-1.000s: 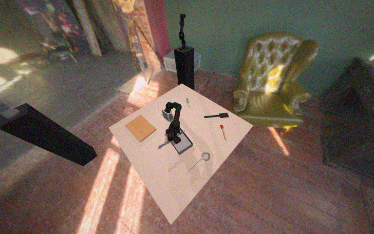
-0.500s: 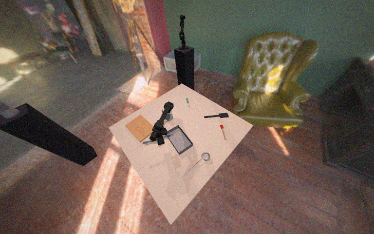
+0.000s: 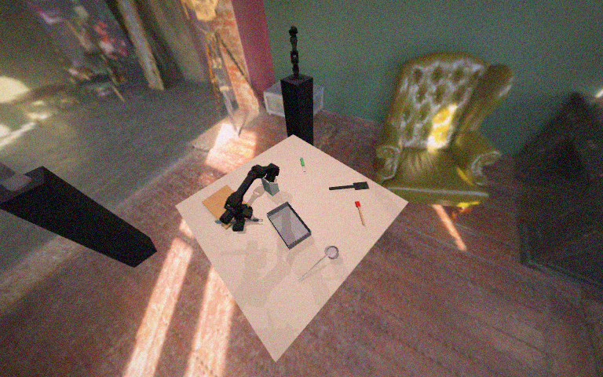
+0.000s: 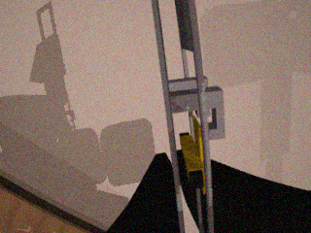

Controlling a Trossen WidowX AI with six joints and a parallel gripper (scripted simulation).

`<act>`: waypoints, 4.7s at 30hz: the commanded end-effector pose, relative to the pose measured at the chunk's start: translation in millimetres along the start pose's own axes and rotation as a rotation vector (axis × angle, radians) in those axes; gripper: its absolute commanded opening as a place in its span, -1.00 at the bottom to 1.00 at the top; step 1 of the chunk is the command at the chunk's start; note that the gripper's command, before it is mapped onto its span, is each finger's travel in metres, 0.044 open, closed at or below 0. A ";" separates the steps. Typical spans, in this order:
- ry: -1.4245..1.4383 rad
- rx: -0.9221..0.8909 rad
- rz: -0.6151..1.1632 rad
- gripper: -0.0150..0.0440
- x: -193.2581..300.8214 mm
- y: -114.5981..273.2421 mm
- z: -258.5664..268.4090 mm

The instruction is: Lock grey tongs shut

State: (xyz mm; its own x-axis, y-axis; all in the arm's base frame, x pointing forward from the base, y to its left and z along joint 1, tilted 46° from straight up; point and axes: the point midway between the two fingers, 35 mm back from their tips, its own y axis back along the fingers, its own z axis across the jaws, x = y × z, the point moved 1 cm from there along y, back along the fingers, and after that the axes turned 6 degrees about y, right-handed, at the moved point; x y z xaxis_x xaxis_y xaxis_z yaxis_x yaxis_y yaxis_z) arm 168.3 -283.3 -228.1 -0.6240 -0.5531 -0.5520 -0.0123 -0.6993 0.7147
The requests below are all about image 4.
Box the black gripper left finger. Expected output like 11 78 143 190
105 152 180 233

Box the brown wooden board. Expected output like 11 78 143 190
0 175 105 233

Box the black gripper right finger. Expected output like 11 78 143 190
178 149 311 233

